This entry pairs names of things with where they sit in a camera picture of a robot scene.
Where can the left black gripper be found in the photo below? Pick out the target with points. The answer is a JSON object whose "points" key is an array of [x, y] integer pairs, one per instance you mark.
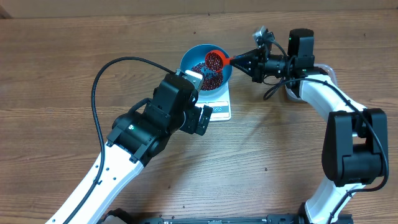
{"points": [[191, 126]]}

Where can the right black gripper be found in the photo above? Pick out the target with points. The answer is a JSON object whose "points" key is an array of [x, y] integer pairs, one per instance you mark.
{"points": [[257, 67]]}

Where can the orange measuring scoop blue handle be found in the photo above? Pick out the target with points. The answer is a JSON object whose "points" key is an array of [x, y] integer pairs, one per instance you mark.
{"points": [[226, 60]]}

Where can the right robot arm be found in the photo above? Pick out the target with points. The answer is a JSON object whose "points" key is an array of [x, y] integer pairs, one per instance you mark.
{"points": [[355, 147]]}

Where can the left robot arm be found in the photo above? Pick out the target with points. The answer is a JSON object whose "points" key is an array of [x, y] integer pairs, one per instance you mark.
{"points": [[136, 137]]}

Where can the white kitchen scale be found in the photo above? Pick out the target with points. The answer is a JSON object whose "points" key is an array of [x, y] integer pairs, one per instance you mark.
{"points": [[219, 100]]}

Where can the red beans in bowl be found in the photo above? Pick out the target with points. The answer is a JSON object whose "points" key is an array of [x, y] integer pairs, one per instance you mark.
{"points": [[212, 79]]}

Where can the red beans in scoop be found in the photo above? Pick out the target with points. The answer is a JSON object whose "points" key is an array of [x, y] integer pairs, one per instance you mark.
{"points": [[214, 62]]}

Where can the blue bowl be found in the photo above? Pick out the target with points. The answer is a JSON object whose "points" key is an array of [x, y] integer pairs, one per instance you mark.
{"points": [[196, 55]]}

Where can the clear plastic container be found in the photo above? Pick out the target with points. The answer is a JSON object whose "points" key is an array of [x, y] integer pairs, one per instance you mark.
{"points": [[330, 72]]}

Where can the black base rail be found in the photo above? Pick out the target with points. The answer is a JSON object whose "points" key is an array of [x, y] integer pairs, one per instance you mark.
{"points": [[120, 216]]}

